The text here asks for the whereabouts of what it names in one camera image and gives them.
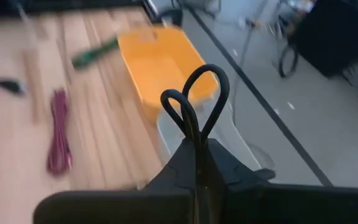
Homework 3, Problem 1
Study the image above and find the black table frame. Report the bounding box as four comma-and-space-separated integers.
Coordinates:
0, 0, 158, 22

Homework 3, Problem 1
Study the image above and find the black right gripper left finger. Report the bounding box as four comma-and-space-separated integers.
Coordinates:
32, 138, 198, 224

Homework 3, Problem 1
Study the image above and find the green braided cable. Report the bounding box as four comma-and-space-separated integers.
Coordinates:
71, 36, 120, 70

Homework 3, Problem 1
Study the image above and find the yellow plastic bin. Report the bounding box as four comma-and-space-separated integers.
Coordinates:
116, 26, 220, 122

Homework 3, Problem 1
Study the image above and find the red braided cable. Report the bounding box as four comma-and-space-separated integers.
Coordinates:
46, 88, 73, 177

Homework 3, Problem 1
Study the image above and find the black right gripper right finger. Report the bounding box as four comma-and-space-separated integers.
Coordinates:
202, 138, 358, 224

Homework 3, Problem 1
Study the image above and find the black cabinet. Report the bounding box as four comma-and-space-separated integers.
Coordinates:
293, 0, 358, 78

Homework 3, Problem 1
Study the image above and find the thin black cable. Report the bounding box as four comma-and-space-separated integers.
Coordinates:
0, 73, 24, 95

